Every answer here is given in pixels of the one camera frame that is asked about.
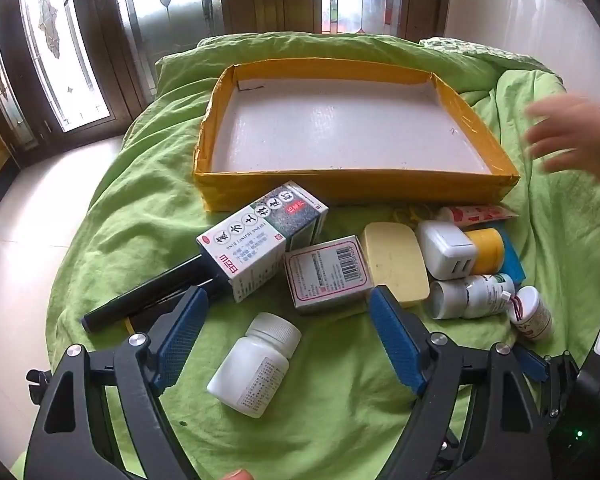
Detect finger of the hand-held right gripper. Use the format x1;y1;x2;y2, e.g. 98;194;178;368
517;345;581;418

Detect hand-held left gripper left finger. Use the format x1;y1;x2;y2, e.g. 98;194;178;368
22;285;211;480

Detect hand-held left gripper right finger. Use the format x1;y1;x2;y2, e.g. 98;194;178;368
367;286;553;480

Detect black marker pen yellow tip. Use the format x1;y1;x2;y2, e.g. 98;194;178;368
122;280;216;335

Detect small white bottle red wire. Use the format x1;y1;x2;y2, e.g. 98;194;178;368
510;285;554;343

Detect white pill bottle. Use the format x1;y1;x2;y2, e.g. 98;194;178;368
206;311;302;418

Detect white bottle with green label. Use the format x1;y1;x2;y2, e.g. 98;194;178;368
424;274;517;321

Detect pale yellow soap bar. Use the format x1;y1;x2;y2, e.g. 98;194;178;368
362;221;431;309

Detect small barcode medicine box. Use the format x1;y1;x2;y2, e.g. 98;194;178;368
284;235;376;316

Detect blue battery pack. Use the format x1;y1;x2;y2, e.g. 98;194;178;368
495;225;527;286

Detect white USB charger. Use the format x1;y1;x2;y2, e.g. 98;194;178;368
415;220;478;281

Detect tall white medicine box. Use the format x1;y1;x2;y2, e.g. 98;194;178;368
196;180;329;303

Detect yellow round jar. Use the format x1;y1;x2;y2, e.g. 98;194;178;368
464;227;506;277

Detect yellow small scissors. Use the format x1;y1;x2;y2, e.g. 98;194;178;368
392;204;443;226

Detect yellow cardboard tray box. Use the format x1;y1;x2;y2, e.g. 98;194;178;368
192;58;521;211

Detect person's right hand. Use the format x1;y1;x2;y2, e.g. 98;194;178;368
522;92;600;176

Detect green blanket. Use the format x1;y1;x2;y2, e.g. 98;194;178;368
10;32;600;480

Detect rose print hand cream tube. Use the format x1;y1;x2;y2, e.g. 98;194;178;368
437;204;518;228

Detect green pillow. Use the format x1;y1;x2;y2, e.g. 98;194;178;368
155;32;421;96

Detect floral patterned pillow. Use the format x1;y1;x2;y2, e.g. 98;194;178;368
420;36;536;61

